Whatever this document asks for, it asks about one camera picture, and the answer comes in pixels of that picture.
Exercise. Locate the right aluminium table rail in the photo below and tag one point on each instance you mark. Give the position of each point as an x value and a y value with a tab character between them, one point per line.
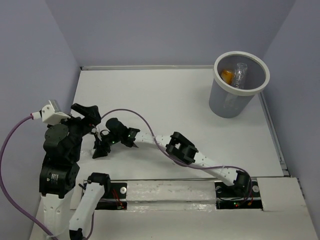
274	136

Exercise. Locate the aluminium table edge rail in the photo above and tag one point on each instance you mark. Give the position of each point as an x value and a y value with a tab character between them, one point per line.
144	67

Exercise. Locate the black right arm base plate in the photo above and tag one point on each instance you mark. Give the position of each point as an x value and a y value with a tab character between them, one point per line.
226	199

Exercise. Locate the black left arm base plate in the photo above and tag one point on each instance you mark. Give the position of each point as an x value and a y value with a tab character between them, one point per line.
110	197

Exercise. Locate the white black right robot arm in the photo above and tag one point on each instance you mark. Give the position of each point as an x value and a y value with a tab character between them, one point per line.
176	147

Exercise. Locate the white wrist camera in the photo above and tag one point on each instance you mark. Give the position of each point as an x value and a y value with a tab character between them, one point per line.
101	132
50	114

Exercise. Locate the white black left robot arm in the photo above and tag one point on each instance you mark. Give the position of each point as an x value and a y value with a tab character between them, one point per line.
57	179

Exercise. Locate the clear bottle white-blue cap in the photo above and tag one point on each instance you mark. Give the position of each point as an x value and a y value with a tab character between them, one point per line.
240	74

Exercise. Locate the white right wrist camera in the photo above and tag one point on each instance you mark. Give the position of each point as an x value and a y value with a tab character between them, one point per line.
101	132

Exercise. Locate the orange blue label bottle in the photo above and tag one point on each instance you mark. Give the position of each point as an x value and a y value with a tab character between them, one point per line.
227	76

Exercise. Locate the white round bin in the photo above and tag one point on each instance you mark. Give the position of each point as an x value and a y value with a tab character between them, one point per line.
227	101

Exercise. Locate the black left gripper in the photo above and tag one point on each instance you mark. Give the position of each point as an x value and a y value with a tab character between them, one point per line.
92	116

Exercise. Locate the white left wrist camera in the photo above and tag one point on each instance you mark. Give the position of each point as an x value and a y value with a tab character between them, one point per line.
50	114

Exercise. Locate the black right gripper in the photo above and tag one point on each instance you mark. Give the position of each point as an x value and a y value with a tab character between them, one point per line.
99	151

